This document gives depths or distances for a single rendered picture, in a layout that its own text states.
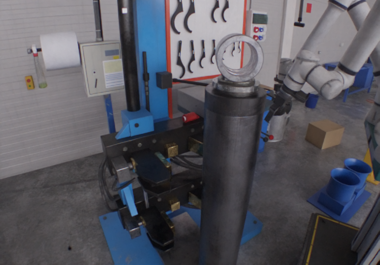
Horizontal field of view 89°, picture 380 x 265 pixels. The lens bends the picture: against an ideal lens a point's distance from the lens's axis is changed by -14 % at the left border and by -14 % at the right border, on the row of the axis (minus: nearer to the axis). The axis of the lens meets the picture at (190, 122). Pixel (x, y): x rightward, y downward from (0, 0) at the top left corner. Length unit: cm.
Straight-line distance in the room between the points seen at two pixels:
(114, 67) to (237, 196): 132
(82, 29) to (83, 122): 118
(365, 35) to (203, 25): 276
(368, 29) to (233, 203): 83
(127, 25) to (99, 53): 53
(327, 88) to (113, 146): 106
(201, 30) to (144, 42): 215
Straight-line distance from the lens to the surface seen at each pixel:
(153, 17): 142
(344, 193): 253
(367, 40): 102
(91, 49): 175
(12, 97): 304
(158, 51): 144
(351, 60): 104
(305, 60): 97
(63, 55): 171
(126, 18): 129
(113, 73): 180
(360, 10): 164
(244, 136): 74
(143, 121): 130
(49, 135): 318
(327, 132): 365
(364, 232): 182
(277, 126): 350
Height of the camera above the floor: 168
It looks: 25 degrees down
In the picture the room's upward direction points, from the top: straight up
